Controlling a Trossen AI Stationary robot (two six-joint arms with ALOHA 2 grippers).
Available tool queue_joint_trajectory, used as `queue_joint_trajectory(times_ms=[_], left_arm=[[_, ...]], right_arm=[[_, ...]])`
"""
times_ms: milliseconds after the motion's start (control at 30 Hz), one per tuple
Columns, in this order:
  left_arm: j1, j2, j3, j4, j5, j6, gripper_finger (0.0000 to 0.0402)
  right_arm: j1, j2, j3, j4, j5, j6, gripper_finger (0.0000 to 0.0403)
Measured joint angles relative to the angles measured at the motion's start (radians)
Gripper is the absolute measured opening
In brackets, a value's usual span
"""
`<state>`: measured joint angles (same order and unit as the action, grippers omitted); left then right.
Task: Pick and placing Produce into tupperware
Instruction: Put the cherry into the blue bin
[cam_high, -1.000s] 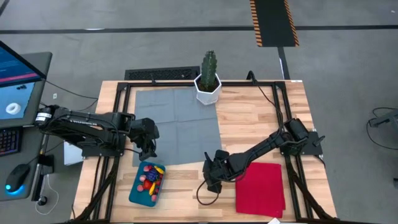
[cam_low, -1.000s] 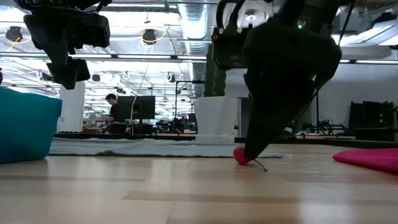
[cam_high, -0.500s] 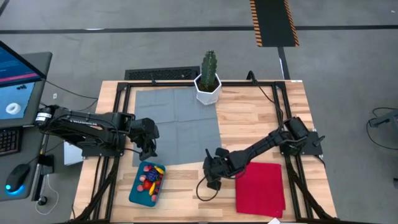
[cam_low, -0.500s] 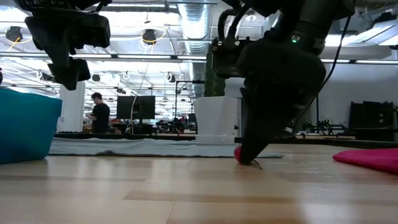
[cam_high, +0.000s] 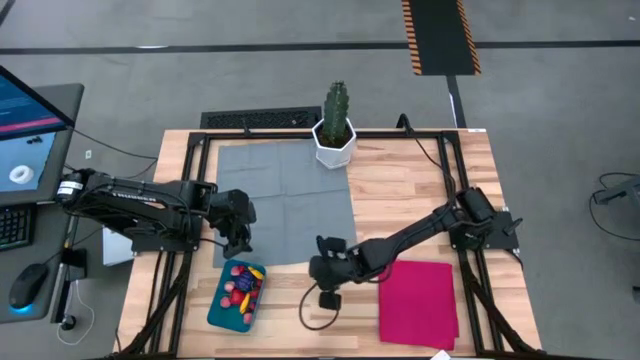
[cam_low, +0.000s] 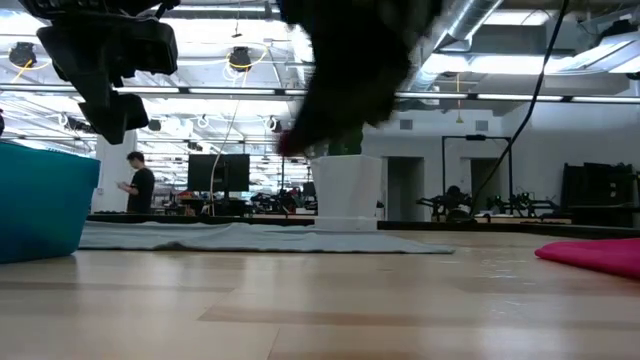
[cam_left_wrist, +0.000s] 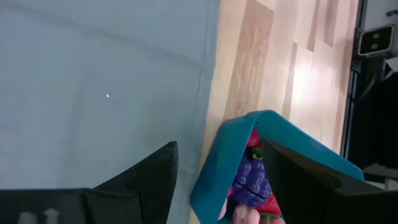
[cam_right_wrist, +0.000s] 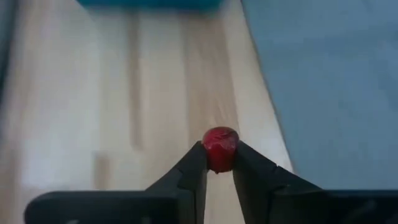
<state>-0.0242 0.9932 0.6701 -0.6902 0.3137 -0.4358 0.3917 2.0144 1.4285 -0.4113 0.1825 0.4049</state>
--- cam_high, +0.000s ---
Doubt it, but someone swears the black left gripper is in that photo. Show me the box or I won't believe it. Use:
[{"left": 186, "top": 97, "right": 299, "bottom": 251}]
[{"left": 208, "top": 188, "right": 258, "bottom": 260}]

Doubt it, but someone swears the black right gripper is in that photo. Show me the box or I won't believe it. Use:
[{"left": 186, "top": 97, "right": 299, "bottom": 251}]
[{"left": 308, "top": 236, "right": 374, "bottom": 292}]

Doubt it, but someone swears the teal plastic tupperware container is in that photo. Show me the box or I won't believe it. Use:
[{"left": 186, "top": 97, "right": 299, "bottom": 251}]
[{"left": 206, "top": 258, "right": 268, "bottom": 334}]

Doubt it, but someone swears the grey cloth mat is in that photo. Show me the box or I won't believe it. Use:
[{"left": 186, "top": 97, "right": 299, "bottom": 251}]
[{"left": 212, "top": 139, "right": 359, "bottom": 269}]

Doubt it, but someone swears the white hexagonal plant pot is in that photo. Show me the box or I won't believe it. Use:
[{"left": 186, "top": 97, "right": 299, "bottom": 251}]
[{"left": 311, "top": 117, "right": 358, "bottom": 171}]

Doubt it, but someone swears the red folded cloth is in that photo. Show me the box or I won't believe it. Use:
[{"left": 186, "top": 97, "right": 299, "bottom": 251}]
[{"left": 377, "top": 258, "right": 460, "bottom": 351}]

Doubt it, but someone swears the white box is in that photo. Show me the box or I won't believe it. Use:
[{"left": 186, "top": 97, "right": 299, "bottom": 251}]
[{"left": 102, "top": 227, "right": 135, "bottom": 267}]

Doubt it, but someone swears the black floor grate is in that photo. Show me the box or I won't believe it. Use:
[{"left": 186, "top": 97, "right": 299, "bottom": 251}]
[{"left": 199, "top": 105, "right": 324, "bottom": 130}]

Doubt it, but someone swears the green cactus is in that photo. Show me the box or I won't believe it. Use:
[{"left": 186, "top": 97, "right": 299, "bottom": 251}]
[{"left": 319, "top": 80, "right": 351, "bottom": 146}]

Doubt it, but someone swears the black computer mouse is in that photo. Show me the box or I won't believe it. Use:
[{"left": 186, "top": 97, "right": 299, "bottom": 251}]
[{"left": 7, "top": 263, "right": 49, "bottom": 311}]

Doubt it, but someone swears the black keyboard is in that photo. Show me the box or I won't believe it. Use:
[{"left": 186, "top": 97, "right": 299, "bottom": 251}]
[{"left": 0, "top": 204, "right": 36, "bottom": 251}]

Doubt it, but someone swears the grey side desk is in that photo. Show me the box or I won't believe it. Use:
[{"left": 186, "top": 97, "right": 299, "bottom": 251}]
[{"left": 0, "top": 82, "right": 87, "bottom": 326}]

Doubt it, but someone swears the computer monitor with blue screen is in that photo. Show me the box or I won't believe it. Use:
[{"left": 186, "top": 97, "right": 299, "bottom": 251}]
[{"left": 0, "top": 64, "right": 76, "bottom": 206}]

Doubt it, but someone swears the black orange striped floor mat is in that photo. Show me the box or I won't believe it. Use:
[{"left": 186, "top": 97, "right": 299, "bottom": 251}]
[{"left": 401, "top": 0, "right": 482, "bottom": 77}]

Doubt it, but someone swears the grey floor stand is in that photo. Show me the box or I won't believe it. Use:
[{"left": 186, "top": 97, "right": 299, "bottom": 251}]
[{"left": 594, "top": 174, "right": 640, "bottom": 206}]

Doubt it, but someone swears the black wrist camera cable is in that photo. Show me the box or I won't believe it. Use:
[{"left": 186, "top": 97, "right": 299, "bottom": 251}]
[{"left": 298, "top": 282, "right": 344, "bottom": 332}]

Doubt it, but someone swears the black aluminium table frame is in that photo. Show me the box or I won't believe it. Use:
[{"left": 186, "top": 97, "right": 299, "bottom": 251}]
[{"left": 114, "top": 128, "right": 546, "bottom": 360}]

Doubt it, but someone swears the black monitor cable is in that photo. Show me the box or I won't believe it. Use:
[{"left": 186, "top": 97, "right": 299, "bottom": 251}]
[{"left": 72, "top": 128, "right": 159, "bottom": 162}]

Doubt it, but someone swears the white desk cable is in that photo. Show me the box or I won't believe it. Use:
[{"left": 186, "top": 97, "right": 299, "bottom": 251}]
[{"left": 55, "top": 279, "right": 96, "bottom": 347}]

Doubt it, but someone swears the black floor cable strip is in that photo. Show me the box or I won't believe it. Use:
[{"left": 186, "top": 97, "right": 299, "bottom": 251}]
[{"left": 445, "top": 74, "right": 468, "bottom": 130}]

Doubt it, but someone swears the black floor cable loop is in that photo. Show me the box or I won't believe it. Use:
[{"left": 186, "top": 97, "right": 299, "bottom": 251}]
[{"left": 588, "top": 171, "right": 640, "bottom": 243}]

